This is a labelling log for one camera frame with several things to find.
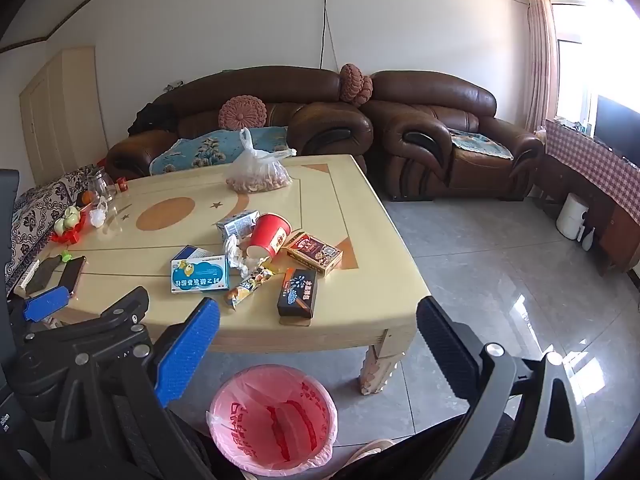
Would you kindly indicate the black television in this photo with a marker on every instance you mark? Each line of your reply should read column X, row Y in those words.
column 617, row 127

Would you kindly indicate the white comb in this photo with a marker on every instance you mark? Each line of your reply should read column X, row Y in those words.
column 26, row 277

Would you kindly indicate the black cloth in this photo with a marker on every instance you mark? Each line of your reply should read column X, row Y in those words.
column 152, row 117

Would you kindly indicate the yellow snack wrapper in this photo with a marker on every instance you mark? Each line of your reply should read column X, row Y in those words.
column 247, row 287

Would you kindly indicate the green cups on red tray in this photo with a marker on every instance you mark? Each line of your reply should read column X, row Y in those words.
column 67, row 225

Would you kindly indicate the small red cup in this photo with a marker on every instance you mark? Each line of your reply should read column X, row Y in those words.
column 121, row 184

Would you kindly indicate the white bottle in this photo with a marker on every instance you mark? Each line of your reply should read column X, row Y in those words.
column 588, row 240

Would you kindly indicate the orange fruit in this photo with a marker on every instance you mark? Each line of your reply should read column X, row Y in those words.
column 88, row 198

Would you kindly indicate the green bottle cap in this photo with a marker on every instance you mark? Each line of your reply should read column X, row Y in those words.
column 66, row 257

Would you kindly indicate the plastic bag of peanuts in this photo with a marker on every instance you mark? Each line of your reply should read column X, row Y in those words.
column 260, row 177

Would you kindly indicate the white tissue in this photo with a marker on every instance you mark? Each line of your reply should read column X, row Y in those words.
column 240, row 260

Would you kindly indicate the black white patterned blanket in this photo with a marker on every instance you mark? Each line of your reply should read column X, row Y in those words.
column 35, row 215

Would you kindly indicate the dark grey pad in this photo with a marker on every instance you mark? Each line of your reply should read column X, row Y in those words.
column 45, row 275

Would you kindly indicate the pink trash bin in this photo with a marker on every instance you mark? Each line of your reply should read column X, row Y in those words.
column 272, row 420

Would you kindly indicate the window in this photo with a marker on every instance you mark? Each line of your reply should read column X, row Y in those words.
column 585, row 60

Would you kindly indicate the brown leather sofa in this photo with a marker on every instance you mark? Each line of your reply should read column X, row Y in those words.
column 320, row 120

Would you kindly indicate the brown leather armchair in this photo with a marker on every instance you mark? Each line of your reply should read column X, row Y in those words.
column 425, row 160

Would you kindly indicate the wooden television cabinet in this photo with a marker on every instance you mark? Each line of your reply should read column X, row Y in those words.
column 610, row 220

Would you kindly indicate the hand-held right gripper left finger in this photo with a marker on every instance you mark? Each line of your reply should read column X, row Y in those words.
column 187, row 345

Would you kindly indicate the blue floral seat cloth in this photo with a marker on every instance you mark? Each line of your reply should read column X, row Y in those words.
column 200, row 152

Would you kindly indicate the glass jar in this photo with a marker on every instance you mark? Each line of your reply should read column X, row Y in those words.
column 101, row 185

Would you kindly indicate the small white plastic bag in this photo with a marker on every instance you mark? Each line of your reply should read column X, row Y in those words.
column 98, row 214

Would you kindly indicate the pale armchair seat cloth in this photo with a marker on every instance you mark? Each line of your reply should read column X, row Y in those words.
column 480, row 144

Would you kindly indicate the red paper cup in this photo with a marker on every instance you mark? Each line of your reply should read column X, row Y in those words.
column 270, row 237

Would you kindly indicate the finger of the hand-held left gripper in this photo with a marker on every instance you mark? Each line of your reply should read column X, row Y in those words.
column 125, row 310
column 47, row 302

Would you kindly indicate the smartphone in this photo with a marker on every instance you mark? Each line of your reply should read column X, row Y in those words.
column 72, row 275

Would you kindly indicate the large pink round cushion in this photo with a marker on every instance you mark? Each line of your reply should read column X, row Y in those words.
column 242, row 113

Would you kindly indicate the carved table leg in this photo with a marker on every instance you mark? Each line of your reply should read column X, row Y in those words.
column 377, row 365

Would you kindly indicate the black box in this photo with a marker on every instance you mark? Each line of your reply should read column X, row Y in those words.
column 297, row 292

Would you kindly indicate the blue white milk carton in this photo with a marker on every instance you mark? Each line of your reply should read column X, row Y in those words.
column 237, row 222

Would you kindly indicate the cream cabinet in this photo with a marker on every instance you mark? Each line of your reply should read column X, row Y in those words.
column 65, row 115

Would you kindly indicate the small blue box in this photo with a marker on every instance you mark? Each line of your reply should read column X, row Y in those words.
column 192, row 251

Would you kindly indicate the blue medicine box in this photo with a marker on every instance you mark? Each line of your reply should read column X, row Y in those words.
column 200, row 274

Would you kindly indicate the red brown snack box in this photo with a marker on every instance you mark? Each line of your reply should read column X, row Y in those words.
column 315, row 252

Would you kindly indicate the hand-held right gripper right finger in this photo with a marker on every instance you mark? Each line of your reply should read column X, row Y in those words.
column 445, row 350

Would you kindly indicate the white round appliance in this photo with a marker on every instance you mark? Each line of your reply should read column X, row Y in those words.
column 571, row 217

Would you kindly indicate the pink curtain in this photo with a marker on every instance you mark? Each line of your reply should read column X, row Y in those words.
column 540, row 55

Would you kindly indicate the red checked tablecloth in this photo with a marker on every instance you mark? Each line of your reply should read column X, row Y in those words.
column 590, row 165

